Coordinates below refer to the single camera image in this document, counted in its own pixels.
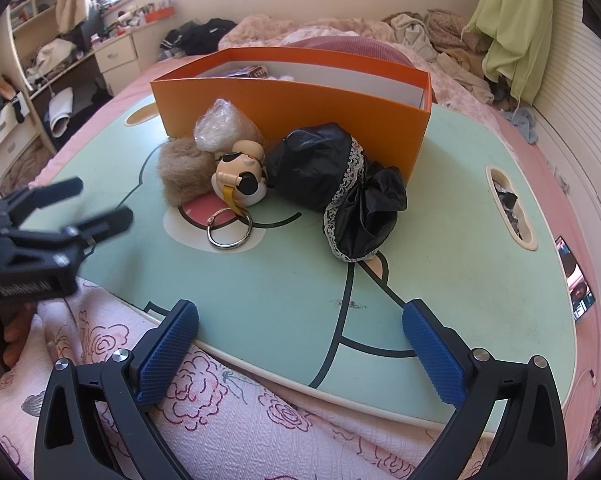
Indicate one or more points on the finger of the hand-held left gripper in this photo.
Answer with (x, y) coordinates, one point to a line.
(50, 194)
(105, 224)

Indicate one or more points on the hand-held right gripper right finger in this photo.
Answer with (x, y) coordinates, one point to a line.
(433, 355)

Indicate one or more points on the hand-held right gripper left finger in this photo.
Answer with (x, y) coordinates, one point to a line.
(165, 355)

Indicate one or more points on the beige furry scrunchie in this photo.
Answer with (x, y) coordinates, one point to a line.
(185, 170)

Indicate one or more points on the brown carton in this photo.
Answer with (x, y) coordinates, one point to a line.
(253, 71)

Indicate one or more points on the orange cardboard box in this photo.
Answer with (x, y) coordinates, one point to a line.
(305, 115)

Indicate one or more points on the green cartoon desktop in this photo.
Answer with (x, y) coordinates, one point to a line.
(455, 260)

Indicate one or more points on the person's left hand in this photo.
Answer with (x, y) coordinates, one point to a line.
(16, 332)

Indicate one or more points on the white boots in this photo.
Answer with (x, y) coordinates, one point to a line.
(60, 110)

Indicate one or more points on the pink floral quilt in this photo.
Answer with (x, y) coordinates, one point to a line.
(280, 440)

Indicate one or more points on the clear plastic wrapped packet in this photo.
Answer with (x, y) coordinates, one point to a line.
(220, 127)

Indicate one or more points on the white drawer cabinet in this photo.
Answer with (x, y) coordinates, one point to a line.
(118, 57)

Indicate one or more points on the smartphone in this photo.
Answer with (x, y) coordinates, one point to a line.
(577, 285)

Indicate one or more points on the white cluttered shelf unit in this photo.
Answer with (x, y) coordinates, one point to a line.
(25, 25)

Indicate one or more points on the orange windowsill organizer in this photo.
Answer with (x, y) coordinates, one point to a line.
(159, 15)

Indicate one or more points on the black clothes heap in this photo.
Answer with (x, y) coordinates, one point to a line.
(205, 35)

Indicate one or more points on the black lace-trimmed cloth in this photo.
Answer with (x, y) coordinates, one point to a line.
(310, 160)

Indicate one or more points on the pink bed sheet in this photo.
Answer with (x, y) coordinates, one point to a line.
(550, 170)

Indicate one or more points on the pale pink printed comforter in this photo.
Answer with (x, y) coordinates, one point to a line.
(260, 30)

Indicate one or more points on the light blue cloth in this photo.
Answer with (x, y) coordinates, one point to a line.
(525, 122)

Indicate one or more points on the white louvered closet door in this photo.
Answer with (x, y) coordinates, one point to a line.
(580, 85)

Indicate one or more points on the pile of beige clothes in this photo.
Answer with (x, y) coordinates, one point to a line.
(445, 30)

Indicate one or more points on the light green hanging garment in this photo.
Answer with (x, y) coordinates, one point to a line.
(510, 25)

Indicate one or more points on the black hanging garment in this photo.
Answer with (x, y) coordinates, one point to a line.
(595, 22)

